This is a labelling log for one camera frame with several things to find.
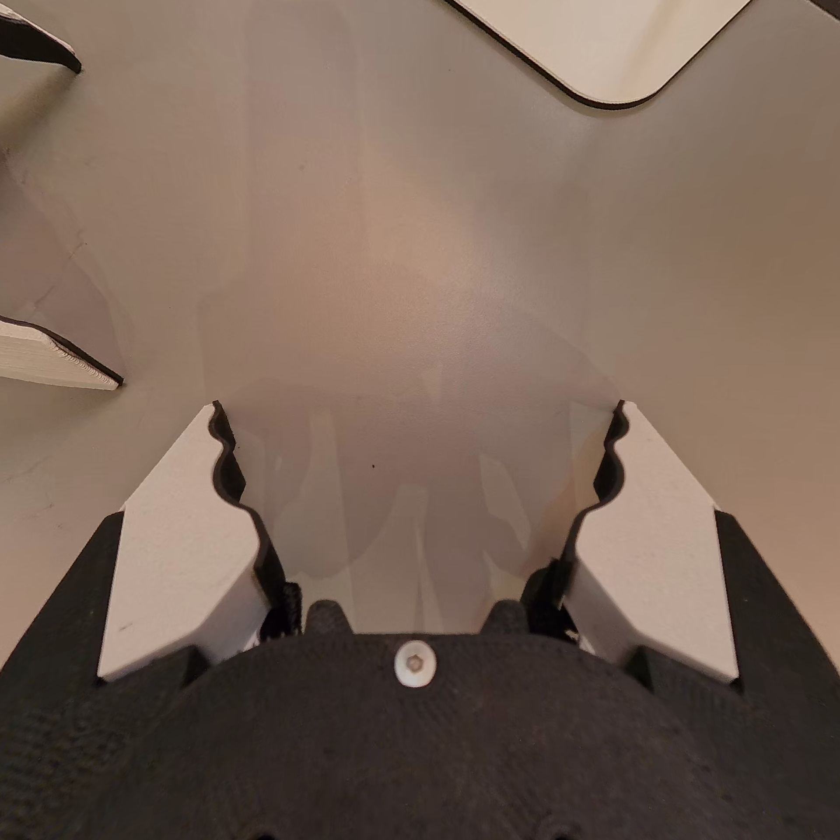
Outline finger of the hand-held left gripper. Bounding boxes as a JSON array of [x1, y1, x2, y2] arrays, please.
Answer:
[[0, 0, 84, 74], [0, 315, 126, 392]]

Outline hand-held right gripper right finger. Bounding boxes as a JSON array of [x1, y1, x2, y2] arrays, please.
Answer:
[[521, 399, 740, 685]]

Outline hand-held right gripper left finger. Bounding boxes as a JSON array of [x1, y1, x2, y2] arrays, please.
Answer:
[[97, 399, 304, 683]]

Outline white board with black edge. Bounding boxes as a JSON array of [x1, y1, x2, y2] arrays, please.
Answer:
[[445, 0, 753, 110]]

